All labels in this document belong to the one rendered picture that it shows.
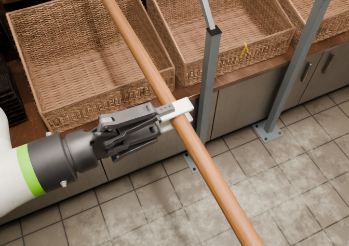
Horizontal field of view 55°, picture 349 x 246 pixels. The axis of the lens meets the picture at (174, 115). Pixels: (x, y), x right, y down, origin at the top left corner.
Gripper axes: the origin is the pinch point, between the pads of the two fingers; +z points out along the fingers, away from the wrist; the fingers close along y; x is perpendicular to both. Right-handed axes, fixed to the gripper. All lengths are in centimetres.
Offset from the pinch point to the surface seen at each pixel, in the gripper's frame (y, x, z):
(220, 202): -0.8, 19.1, -1.0
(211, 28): 24, -43, 35
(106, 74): 61, -73, 0
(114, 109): 59, -51, -3
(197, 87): 62, -49, 35
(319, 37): 59, -49, 103
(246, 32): 61, -70, 74
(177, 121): -1.3, 2.3, -0.5
